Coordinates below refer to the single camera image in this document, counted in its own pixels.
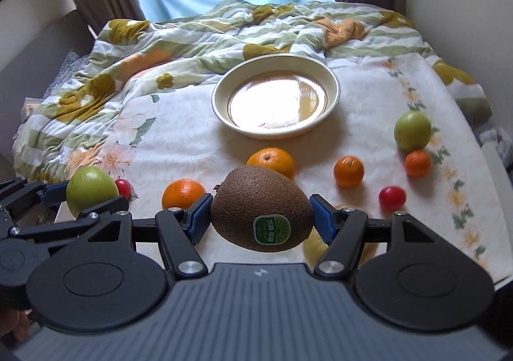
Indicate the large orange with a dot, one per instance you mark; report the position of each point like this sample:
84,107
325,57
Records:
275,159

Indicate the red cherry tomato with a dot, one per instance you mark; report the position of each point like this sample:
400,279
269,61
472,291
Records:
124,188
392,198

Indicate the red cherry tomato left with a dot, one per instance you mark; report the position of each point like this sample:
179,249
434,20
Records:
124,188

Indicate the brown kiwi with sticker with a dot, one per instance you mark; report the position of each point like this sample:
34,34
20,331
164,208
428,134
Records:
261,210

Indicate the small mandarin centre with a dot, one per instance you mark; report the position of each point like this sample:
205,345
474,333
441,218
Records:
348,172

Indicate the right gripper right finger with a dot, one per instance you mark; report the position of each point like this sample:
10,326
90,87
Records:
342,230

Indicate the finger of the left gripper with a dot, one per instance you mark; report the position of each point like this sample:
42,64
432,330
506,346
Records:
104,208
20,196

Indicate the striped floral quilt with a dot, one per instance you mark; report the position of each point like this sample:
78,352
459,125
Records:
133,58

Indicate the yellow fruit under gripper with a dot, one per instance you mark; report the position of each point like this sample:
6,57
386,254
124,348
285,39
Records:
314,248

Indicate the small mandarin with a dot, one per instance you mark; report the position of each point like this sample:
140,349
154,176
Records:
348,172
417,164

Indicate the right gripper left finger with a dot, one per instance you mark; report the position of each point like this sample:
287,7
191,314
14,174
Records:
179,231

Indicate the small mandarin right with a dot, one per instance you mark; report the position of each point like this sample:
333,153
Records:
417,164

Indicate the red cherry tomato right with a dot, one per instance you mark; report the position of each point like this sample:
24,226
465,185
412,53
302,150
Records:
392,198

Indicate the person's left hand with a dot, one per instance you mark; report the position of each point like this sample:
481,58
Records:
16,322

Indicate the patterned pillow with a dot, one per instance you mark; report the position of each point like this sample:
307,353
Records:
72,63

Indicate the white floral cloth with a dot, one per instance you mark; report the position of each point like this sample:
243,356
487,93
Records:
164,137

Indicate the white plastic bag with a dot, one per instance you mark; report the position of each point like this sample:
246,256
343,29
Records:
499,140

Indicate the cream duck-print bowl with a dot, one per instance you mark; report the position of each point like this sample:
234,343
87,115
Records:
275,96

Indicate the grey headboard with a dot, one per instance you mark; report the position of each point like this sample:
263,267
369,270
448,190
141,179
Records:
31,72

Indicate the small green apple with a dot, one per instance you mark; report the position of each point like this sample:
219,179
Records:
88,187

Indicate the orange near left finger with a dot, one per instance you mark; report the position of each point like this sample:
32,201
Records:
182,194

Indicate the large green apple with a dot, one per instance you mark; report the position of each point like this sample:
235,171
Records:
412,131

